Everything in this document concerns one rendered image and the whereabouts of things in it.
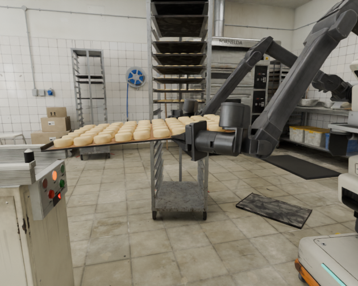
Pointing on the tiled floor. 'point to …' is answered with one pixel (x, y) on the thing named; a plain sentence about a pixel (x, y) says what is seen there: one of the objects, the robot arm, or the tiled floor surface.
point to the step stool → (6, 137)
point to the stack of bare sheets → (275, 210)
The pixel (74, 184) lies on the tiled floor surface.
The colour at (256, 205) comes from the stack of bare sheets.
